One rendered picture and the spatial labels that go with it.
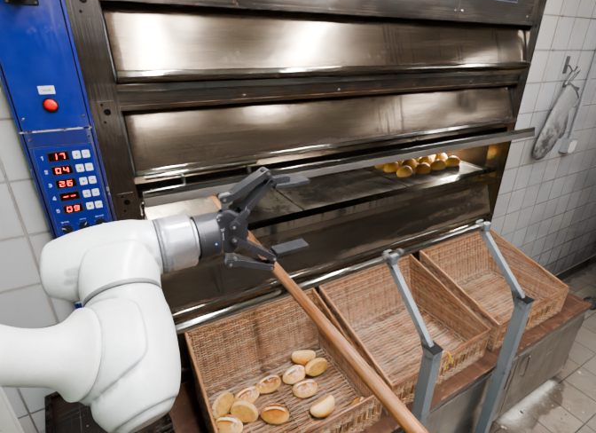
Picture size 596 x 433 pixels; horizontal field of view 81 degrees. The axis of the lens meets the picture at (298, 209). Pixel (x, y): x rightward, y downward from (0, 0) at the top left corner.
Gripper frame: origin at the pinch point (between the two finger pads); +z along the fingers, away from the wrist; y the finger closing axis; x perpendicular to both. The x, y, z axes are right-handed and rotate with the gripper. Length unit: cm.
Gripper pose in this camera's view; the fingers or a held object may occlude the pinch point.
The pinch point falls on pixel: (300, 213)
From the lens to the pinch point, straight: 67.4
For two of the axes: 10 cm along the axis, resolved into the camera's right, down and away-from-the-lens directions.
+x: 4.8, 3.6, -8.0
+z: 8.8, -2.0, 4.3
